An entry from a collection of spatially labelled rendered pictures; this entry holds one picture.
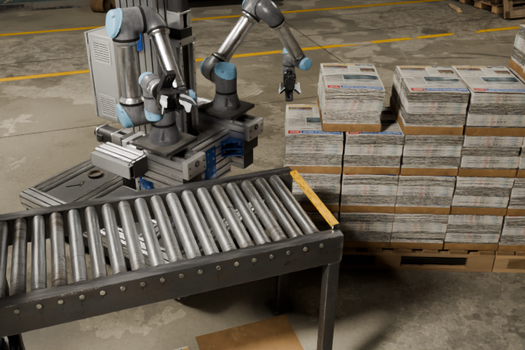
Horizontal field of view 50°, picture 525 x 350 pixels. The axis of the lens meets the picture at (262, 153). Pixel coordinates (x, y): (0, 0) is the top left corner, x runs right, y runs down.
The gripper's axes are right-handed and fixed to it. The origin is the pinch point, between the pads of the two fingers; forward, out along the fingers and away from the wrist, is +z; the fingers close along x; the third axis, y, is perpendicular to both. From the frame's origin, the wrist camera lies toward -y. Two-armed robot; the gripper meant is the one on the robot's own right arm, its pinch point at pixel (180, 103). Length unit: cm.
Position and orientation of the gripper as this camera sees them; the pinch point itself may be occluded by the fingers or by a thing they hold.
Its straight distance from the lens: 208.9
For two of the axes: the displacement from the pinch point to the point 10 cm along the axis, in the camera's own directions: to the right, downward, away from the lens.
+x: -8.5, 1.1, -5.1
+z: 5.1, 4.1, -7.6
